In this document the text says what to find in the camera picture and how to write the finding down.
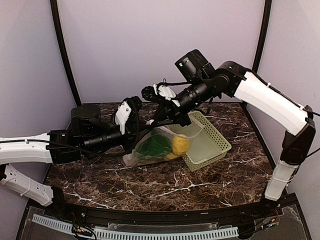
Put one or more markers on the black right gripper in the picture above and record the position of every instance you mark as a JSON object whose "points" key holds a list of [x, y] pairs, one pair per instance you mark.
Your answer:
{"points": [[177, 116]]}

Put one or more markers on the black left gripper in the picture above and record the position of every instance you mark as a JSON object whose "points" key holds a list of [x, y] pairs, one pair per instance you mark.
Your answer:
{"points": [[133, 130]]}

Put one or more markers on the green white bok choy toy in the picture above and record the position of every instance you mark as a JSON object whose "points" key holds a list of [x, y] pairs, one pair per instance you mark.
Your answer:
{"points": [[155, 146]]}

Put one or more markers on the clear zip top bag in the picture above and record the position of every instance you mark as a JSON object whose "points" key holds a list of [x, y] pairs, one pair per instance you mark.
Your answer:
{"points": [[134, 160]]}

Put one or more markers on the yellow lemon toy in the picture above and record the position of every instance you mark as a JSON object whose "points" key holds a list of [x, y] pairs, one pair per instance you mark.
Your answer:
{"points": [[180, 144]]}

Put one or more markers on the pale yellow walnut toy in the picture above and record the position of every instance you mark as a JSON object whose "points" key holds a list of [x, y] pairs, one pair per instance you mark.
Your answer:
{"points": [[171, 156]]}

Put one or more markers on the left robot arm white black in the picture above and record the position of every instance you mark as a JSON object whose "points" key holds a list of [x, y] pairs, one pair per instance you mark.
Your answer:
{"points": [[87, 135]]}

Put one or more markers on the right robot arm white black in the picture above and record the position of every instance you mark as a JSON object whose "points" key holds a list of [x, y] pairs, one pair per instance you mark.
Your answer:
{"points": [[234, 80]]}

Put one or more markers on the pale green plastic basket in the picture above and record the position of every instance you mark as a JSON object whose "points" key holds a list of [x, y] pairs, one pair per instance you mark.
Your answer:
{"points": [[207, 144]]}

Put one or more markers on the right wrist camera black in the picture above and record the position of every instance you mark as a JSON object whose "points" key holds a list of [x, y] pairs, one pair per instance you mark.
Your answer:
{"points": [[194, 66]]}

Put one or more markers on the white slotted cable duct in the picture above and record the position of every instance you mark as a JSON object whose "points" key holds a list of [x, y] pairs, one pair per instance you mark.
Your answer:
{"points": [[117, 231]]}

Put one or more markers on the right black frame post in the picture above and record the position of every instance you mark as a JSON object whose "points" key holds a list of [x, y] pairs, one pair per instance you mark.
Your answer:
{"points": [[262, 35]]}

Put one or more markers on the black frame post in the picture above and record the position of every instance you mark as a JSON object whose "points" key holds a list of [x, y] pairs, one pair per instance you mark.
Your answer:
{"points": [[262, 35], [63, 51]]}

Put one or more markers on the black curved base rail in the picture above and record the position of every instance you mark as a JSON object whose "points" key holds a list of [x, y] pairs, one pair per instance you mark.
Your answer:
{"points": [[243, 216]]}

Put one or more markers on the left black frame post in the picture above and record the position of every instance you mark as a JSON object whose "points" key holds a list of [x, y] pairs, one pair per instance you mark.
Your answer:
{"points": [[63, 51]]}

